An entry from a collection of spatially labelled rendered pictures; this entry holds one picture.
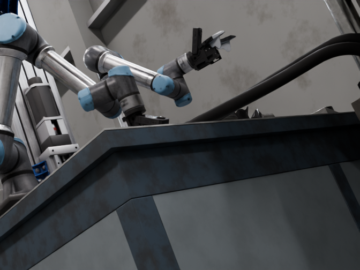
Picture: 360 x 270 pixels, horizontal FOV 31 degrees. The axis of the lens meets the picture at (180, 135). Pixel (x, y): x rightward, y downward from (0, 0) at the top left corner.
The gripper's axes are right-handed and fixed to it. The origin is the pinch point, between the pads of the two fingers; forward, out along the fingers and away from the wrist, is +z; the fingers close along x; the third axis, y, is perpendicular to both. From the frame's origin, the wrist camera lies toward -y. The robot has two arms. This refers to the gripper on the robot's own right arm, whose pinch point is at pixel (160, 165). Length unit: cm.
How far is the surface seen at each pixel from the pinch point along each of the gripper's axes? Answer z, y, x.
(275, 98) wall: -63, 168, -333
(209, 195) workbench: 19, -60, 51
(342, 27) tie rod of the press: -10, -73, -4
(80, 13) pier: -267, 378, -346
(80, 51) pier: -223, 388, -334
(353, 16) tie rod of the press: -11, -76, -6
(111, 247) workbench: 22, -51, 70
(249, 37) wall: -126, 171, -338
